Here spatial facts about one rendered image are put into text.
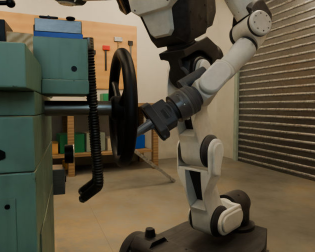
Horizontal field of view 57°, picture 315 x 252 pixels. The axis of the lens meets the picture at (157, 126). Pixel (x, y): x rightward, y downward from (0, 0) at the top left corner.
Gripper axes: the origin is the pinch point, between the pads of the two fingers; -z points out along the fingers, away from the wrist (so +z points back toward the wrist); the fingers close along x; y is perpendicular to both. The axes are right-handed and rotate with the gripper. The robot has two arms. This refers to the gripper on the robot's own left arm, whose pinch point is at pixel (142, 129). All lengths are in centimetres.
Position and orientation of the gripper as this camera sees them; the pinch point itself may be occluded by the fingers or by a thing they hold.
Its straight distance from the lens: 83.4
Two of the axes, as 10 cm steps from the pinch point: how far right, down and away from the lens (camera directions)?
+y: -0.1, -4.0, -9.2
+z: 8.3, -5.2, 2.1
